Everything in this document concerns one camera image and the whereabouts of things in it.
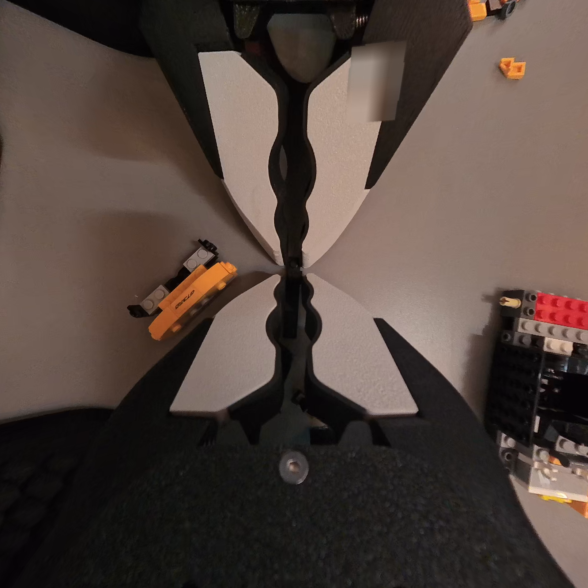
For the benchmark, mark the grey desk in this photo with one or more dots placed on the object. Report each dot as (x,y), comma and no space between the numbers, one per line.
(459,206)

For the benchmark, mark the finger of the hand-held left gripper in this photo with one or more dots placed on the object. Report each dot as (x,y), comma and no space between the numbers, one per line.
(340,160)
(239,138)

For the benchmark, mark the black toy car chassis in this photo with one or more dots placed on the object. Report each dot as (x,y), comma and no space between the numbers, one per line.
(514,381)

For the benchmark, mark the long black brick plate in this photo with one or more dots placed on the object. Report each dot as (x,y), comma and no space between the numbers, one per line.
(292,298)

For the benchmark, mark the orange grey black brick assembly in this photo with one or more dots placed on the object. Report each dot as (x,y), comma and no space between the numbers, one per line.
(188,298)

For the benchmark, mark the pile of small loose bricks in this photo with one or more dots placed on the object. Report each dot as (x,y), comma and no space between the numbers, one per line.
(480,8)

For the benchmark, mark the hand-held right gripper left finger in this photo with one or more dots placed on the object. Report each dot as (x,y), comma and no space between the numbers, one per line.
(229,358)

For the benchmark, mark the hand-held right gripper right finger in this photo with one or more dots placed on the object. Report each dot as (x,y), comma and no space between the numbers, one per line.
(363,358)

